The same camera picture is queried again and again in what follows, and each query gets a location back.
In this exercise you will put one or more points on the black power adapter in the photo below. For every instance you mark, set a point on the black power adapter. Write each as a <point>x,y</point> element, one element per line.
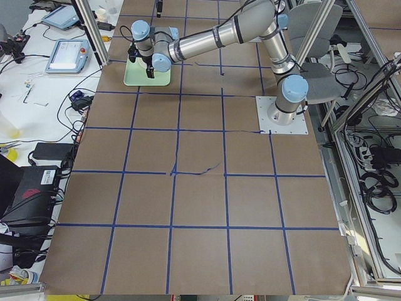
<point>52,151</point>

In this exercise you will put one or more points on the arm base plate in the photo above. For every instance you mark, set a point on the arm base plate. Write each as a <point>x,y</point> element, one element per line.
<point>273,121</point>

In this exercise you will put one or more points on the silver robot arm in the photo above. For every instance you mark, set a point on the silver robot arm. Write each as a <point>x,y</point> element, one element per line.
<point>160,47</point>

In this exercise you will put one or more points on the light green tray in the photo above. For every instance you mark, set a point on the light green tray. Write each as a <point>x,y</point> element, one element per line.
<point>135,75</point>

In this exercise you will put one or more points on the plastic bottle yellow liquid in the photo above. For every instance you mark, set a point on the plastic bottle yellow liquid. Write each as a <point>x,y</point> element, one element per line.
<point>8,128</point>

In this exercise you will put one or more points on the blue teach pendant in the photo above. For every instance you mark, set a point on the blue teach pendant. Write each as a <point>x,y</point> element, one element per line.
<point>68,56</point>
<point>63,17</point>

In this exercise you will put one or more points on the aluminium frame post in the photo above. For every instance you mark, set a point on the aluminium frame post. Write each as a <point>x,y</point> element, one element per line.
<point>92,32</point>

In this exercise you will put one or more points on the black laptop computer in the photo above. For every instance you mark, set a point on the black laptop computer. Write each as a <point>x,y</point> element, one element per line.
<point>27,201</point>

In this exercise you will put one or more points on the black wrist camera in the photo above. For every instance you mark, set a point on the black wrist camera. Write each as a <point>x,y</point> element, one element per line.
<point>132,53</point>

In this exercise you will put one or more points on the grey office chair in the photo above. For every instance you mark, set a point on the grey office chair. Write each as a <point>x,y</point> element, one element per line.
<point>322,84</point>

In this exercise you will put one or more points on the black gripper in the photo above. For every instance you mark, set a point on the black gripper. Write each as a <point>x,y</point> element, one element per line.
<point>147,60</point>

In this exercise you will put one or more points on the far blue teach pendant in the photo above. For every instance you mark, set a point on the far blue teach pendant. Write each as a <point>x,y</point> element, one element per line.
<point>63,17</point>

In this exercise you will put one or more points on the near blue teach pendant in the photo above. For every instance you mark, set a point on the near blue teach pendant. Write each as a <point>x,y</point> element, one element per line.
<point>68,56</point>

